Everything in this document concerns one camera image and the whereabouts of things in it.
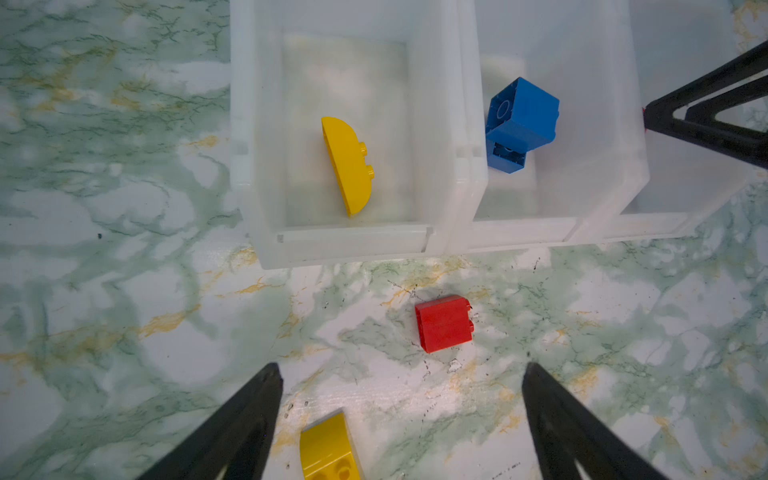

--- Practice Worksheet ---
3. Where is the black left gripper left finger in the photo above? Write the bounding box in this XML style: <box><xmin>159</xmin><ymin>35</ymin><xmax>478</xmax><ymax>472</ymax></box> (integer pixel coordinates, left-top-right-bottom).
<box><xmin>140</xmin><ymin>362</ymin><xmax>283</xmax><ymax>479</ymax></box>

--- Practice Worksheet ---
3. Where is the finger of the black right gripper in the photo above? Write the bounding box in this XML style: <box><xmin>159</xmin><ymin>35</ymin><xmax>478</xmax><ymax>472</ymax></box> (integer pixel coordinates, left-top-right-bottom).
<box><xmin>643</xmin><ymin>42</ymin><xmax>767</xmax><ymax>168</ymax></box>

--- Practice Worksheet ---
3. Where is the left white plastic bin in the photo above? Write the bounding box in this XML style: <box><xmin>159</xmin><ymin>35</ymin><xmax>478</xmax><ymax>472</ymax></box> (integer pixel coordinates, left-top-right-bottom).
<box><xmin>230</xmin><ymin>1</ymin><xmax>483</xmax><ymax>269</ymax></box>

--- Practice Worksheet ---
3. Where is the small red square brick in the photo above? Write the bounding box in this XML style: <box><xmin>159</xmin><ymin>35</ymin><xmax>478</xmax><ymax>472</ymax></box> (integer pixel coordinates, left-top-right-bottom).
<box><xmin>414</xmin><ymin>295</ymin><xmax>474</xmax><ymax>353</ymax></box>

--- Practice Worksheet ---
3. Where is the blue square brick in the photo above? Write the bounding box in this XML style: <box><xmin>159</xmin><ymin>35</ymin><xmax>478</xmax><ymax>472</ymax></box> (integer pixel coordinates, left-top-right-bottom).
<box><xmin>485</xmin><ymin>77</ymin><xmax>560</xmax><ymax>153</ymax></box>

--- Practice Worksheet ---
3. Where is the yellow curved brick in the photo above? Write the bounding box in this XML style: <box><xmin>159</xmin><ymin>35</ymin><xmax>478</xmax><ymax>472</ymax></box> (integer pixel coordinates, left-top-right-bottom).
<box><xmin>299</xmin><ymin>409</ymin><xmax>364</xmax><ymax>480</ymax></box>

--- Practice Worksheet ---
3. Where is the middle white plastic bin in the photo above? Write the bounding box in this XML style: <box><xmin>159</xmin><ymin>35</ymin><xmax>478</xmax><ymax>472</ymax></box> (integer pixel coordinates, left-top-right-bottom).
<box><xmin>449</xmin><ymin>1</ymin><xmax>649</xmax><ymax>253</ymax></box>

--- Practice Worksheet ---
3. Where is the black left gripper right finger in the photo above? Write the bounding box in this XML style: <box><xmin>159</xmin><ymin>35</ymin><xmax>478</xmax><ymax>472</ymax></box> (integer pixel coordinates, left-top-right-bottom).
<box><xmin>522</xmin><ymin>362</ymin><xmax>665</xmax><ymax>479</ymax></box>

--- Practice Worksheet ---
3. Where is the right white plastic bin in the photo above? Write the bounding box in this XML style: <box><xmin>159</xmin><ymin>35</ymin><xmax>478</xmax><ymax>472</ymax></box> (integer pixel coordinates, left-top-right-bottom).
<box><xmin>604</xmin><ymin>1</ymin><xmax>754</xmax><ymax>241</ymax></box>

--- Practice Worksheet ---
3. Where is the white plastic bin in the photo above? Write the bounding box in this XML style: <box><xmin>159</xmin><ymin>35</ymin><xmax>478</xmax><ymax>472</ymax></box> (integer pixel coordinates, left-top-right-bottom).
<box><xmin>449</xmin><ymin>1</ymin><xmax>649</xmax><ymax>253</ymax></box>
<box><xmin>604</xmin><ymin>1</ymin><xmax>754</xmax><ymax>241</ymax></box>
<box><xmin>230</xmin><ymin>1</ymin><xmax>483</xmax><ymax>269</ymax></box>

